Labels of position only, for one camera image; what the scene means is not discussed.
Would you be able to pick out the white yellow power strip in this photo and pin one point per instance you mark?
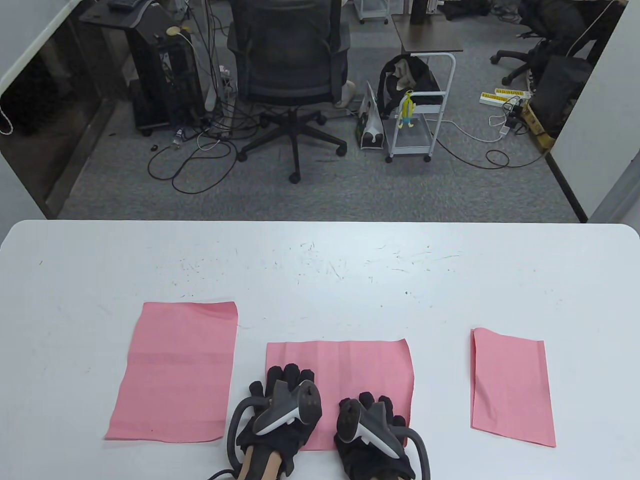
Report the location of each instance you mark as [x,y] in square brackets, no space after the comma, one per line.
[492,99]
[512,93]

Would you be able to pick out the person's right hand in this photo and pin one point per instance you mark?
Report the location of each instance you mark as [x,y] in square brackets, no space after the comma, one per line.
[370,465]

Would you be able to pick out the black computer tower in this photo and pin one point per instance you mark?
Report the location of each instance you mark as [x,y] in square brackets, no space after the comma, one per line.
[150,85]

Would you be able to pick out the person's left hand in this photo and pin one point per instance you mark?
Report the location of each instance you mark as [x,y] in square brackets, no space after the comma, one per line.
[287,372]

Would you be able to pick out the pink paper sheet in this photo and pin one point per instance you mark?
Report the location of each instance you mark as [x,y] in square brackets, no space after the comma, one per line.
[350,365]
[170,370]
[510,385]

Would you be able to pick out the grey hand controller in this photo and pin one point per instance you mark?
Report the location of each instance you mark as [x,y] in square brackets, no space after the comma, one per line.
[307,402]
[348,420]

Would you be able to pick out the person's left forearm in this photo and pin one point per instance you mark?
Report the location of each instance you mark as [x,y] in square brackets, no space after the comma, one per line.
[257,465]

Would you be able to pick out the clear plastic bottle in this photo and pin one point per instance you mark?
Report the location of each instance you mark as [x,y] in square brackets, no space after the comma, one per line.
[178,137]

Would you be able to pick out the cream round device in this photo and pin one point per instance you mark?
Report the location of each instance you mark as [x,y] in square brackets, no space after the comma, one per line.
[173,31]

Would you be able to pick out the cardboard box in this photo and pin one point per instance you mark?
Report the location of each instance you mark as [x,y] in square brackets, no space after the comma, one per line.
[542,137]

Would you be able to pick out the yellow hanging toy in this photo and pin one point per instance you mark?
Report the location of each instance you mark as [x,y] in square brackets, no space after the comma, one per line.
[407,112]

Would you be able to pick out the white rolling cart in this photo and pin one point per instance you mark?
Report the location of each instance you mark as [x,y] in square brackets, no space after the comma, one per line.
[412,145]

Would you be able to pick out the grey right hand controller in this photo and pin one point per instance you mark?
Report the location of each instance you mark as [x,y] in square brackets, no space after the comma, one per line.
[348,420]

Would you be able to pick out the black mesh office chair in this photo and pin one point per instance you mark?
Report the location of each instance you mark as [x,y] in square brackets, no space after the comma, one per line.
[290,45]

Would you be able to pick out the grey left hand controller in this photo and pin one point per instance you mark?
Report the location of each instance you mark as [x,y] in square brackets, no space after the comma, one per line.
[307,402]

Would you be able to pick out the brown side table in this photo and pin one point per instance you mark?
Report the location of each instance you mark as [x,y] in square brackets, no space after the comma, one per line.
[425,37]

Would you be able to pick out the white green shopping bag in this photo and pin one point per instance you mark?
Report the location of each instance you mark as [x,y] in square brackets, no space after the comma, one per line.
[370,125]

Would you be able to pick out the black backpack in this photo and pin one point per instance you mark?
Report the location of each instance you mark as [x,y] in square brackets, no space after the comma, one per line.
[560,90]

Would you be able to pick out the black bag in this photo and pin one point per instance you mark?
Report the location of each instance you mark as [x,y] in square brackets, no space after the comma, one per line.
[385,85]

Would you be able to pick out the black monitor stand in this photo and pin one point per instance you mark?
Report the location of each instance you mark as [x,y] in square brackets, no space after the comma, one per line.
[100,17]

